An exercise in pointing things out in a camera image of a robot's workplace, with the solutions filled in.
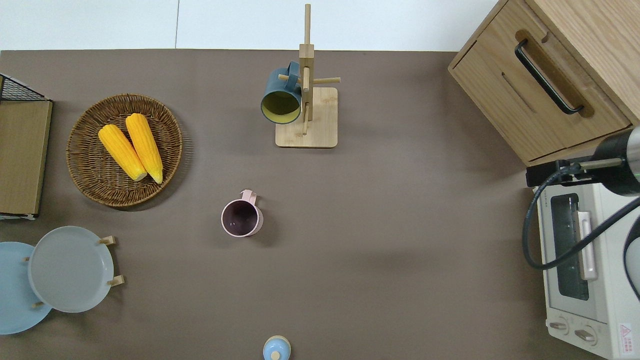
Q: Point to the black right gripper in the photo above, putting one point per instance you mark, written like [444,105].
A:
[612,175]

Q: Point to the pink mug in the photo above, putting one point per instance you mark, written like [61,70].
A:
[242,220]

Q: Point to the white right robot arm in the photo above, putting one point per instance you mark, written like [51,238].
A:
[636,145]

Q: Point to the wooden cabinet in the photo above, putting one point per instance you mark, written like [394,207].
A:
[500,85]

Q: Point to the white toaster oven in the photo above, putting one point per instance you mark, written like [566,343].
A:
[565,300]

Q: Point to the brown table mat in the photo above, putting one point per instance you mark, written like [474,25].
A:
[400,250]

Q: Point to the wooden mug rack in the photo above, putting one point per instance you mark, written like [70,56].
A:
[320,130]

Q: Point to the dark blue mug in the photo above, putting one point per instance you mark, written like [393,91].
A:
[280,85]

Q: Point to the blue call bell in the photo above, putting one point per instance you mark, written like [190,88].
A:
[276,347]

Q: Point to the yellow corn cob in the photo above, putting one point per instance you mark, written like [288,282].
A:
[120,152]
[145,147]

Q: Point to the wooden plate rack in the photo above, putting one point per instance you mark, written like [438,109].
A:
[116,281]

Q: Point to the brown wicker basket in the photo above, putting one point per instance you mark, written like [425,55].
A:
[90,180]

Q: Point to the grey plate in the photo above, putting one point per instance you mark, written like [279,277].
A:
[70,270]

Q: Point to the light blue plate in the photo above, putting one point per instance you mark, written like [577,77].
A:
[12,295]

